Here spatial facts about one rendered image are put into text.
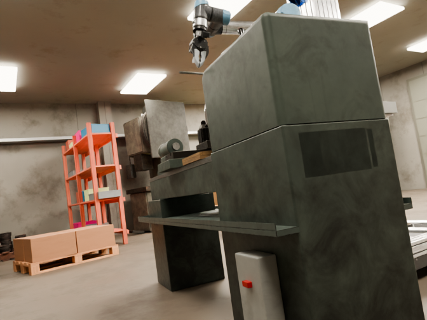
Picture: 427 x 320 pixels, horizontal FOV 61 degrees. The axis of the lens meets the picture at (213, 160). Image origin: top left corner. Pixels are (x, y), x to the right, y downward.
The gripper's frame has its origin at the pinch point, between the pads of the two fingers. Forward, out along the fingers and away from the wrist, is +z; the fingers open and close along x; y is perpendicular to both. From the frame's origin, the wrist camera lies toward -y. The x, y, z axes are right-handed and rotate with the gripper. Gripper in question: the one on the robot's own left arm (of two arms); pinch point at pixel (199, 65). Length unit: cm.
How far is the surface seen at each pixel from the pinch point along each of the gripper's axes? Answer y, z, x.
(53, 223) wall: 724, 99, 67
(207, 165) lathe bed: 14, 47, -13
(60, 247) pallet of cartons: 344, 118, 50
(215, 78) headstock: -21.2, 14.7, -0.5
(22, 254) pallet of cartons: 373, 130, 94
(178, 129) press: 610, -126, -172
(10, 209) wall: 715, 72, 153
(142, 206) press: 635, 51, -108
